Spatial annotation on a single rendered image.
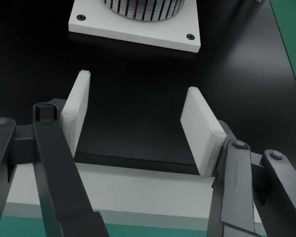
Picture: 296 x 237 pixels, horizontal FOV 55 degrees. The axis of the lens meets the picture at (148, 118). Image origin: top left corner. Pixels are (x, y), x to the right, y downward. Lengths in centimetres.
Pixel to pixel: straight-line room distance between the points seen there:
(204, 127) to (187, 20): 22
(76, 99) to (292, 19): 43
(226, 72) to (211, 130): 19
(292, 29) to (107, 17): 29
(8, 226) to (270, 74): 89
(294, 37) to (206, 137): 35
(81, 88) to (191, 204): 15
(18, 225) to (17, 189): 77
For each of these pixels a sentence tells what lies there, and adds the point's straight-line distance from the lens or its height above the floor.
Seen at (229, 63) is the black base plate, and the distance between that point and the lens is 36.
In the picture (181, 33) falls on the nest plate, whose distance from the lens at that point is 35.
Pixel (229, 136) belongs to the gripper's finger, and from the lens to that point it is 17.
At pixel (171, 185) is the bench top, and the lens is 28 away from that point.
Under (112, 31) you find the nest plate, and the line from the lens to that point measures 33.
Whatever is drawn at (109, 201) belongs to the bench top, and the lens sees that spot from 26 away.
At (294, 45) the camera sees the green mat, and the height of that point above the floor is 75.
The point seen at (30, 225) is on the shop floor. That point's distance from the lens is 103.
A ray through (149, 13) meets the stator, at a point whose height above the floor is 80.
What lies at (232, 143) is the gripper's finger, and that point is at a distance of 16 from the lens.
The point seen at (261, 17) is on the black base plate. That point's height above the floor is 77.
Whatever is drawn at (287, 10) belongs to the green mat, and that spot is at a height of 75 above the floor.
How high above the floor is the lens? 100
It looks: 56 degrees down
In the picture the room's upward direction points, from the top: 20 degrees clockwise
